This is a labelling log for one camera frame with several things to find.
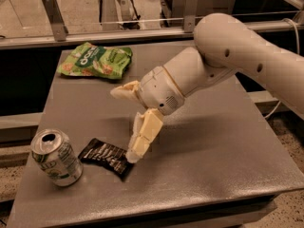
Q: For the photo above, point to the left metal railing bracket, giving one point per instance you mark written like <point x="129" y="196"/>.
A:
<point x="56" y="20"/>

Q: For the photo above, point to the right metal railing bracket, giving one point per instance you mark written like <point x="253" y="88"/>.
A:
<point x="189" y="15"/>

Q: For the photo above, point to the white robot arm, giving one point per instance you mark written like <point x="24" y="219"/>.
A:
<point x="223" y="47"/>

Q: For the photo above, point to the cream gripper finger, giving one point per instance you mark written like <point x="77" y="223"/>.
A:
<point x="127" y="91"/>
<point x="146" y="127"/>

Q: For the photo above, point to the black rxbar chocolate wrapper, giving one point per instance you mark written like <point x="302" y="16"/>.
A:
<point x="108" y="156"/>

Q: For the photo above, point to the silver green 7up can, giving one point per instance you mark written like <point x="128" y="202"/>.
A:
<point x="52" y="151"/>

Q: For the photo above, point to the metal railing bracket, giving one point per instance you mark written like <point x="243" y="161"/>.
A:
<point x="56" y="20"/>
<point x="189" y="15"/>

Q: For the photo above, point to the green chip bag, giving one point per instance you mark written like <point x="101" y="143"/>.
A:
<point x="89" y="60"/>

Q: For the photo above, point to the horizontal metal rail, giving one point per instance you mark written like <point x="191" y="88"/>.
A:
<point x="109" y="37"/>

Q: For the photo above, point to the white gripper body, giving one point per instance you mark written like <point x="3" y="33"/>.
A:
<point x="159" y="87"/>

